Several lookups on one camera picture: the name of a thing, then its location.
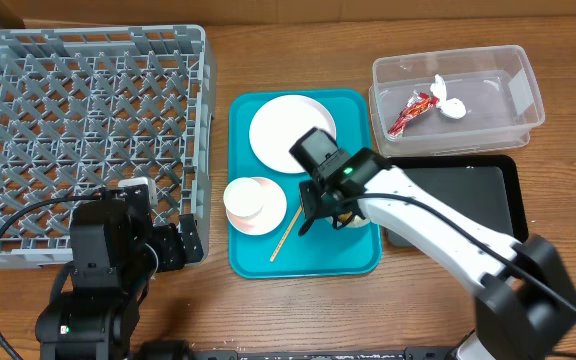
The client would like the white paper cup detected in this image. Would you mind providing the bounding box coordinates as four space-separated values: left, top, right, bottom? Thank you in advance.
223 177 263 218

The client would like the teal plastic tray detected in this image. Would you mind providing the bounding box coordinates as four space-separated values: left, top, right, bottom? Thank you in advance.
228 92 382 279

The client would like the large white plate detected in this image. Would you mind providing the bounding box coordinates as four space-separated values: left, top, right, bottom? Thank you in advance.
249 95 337 174

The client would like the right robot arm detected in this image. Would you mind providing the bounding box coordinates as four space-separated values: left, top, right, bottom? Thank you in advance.
290 128 576 359

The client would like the clear plastic bin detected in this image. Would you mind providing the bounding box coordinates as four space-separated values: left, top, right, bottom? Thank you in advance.
369 45 545 156

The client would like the grey bowl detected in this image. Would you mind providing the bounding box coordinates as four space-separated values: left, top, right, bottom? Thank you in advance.
326 212 370 229

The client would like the black tray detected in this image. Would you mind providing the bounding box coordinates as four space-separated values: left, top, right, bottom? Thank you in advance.
391 155 529 242

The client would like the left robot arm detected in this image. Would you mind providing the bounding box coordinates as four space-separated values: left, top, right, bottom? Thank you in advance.
35 177 204 359

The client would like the wooden chopstick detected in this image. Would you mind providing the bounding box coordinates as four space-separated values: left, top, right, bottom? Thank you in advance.
269 205 303 263

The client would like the white tissue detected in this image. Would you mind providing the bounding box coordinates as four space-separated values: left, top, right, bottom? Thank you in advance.
430 74 467 119

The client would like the red snack wrapper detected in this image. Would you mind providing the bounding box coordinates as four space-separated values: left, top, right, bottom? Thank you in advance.
388 91 439 137

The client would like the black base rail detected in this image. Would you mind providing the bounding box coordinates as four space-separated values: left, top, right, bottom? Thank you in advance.
137 339 469 360

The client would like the small pink plate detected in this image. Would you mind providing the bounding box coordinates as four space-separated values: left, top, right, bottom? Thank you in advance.
225 177 287 236

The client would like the brown food scrap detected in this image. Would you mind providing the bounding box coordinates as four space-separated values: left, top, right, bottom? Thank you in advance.
337 213 353 223

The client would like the grey dishwasher rack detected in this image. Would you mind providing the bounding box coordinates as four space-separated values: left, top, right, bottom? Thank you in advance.
0 25 217 268

